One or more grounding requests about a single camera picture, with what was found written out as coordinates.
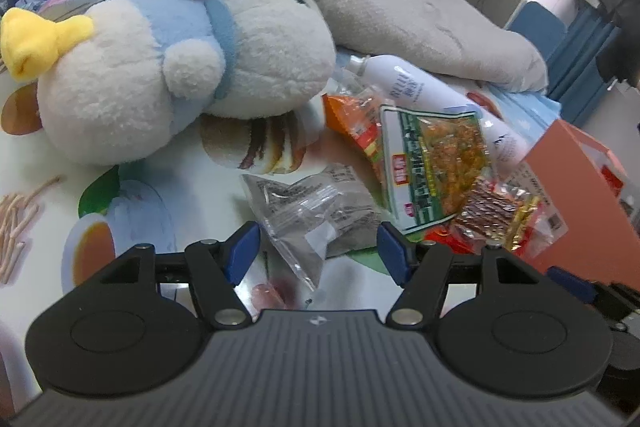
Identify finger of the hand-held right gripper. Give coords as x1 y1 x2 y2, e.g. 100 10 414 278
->
546 267 640 308

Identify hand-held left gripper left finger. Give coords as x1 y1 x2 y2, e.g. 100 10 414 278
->
75 222 262 330

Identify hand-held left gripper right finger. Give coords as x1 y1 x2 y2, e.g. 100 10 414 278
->
376 222 561 329

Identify clear grey snack packet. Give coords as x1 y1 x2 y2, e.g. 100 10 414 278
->
241 164 384 291

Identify pink cardboard box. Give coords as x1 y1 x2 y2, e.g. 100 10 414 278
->
522 119 640 289

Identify orange snack packet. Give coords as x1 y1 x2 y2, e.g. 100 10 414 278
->
322 89 387 168

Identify fruit printed mat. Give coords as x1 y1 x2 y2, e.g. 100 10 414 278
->
0 52 481 413

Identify golden brown snack packet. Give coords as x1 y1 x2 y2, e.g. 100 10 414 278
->
451 176 544 254

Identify green label snack packet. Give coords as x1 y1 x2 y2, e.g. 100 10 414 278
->
377 103 489 236

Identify white spray bottle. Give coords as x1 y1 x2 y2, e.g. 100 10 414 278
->
349 54 534 164

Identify white blue plush duck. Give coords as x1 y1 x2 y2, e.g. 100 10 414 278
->
0 0 337 166

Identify blue curtain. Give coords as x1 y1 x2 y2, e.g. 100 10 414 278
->
544 11 624 128

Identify grey blanket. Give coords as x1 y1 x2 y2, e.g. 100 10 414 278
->
0 0 549 94

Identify blue chair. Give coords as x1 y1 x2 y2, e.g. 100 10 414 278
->
505 1 569 74

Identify hanging dark clothes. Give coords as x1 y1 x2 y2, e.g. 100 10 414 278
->
595 0 640 84

